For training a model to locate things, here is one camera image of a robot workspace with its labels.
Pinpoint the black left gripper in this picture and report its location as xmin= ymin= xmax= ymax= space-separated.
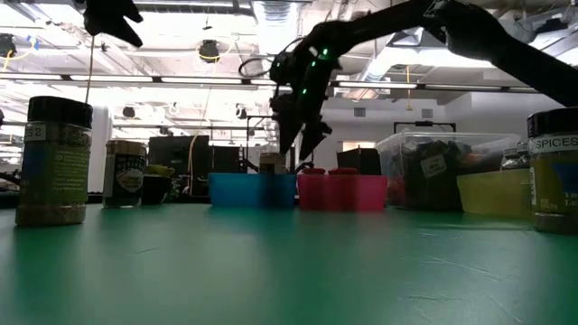
xmin=83 ymin=0 xmax=145 ymax=49

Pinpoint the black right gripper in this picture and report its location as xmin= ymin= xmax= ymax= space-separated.
xmin=269 ymin=49 xmax=338 ymax=162

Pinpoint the brown-lid glass spice jar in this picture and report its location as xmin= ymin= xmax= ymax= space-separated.
xmin=258 ymin=152 xmax=289 ymax=176
xmin=102 ymin=139 xmax=148 ymax=209

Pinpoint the large black-lid spice jar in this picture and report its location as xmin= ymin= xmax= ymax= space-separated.
xmin=14 ymin=95 xmax=94 ymax=228
xmin=527 ymin=107 xmax=578 ymax=235

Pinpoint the small black monitor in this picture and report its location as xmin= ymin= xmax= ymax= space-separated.
xmin=210 ymin=145 xmax=241 ymax=174

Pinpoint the blue plastic bin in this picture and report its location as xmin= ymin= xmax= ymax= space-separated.
xmin=208 ymin=172 xmax=298 ymax=209

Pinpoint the pink plastic bin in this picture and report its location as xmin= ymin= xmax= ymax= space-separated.
xmin=296 ymin=174 xmax=389 ymax=212

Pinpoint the long ceiling light bar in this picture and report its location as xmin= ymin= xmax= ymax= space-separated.
xmin=0 ymin=73 xmax=578 ymax=95

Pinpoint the clear plastic storage box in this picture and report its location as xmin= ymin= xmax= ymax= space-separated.
xmin=373 ymin=131 xmax=521 ymax=212

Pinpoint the white pillar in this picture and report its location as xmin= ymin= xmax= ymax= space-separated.
xmin=89 ymin=102 xmax=114 ymax=193

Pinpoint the large black monitor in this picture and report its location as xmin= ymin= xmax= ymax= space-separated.
xmin=147 ymin=135 xmax=211 ymax=198

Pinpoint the black ceiling device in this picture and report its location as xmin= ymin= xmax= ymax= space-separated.
xmin=0 ymin=33 xmax=18 ymax=59

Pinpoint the white paper label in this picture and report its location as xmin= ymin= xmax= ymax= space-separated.
xmin=419 ymin=154 xmax=448 ymax=179

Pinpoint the black fabric bag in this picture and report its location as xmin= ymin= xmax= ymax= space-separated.
xmin=399 ymin=139 xmax=466 ymax=211

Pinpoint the succulent plant in black pot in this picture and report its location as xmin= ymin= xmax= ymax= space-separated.
xmin=144 ymin=163 xmax=176 ymax=207

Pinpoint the yellow plastic bin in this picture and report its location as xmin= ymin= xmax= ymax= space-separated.
xmin=456 ymin=168 xmax=536 ymax=220

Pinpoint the tall black stand frame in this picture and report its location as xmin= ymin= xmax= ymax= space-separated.
xmin=245 ymin=115 xmax=316 ymax=175

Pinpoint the yellow cable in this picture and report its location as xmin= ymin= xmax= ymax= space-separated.
xmin=186 ymin=85 xmax=213 ymax=196
xmin=84 ymin=33 xmax=98 ymax=106

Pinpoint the black ceiling cord reel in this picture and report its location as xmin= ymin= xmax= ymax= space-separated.
xmin=198 ymin=39 xmax=221 ymax=63

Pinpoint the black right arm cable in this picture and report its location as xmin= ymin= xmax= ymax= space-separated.
xmin=238 ymin=37 xmax=309 ymax=79

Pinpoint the smooth silver air duct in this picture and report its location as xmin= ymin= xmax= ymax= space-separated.
xmin=354 ymin=26 xmax=452 ymax=101

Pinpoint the ribbed silver air duct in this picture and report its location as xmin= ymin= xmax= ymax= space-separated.
xmin=250 ymin=0 xmax=303 ymax=145

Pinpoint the low black stand frame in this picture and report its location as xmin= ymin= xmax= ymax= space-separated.
xmin=393 ymin=120 xmax=458 ymax=135

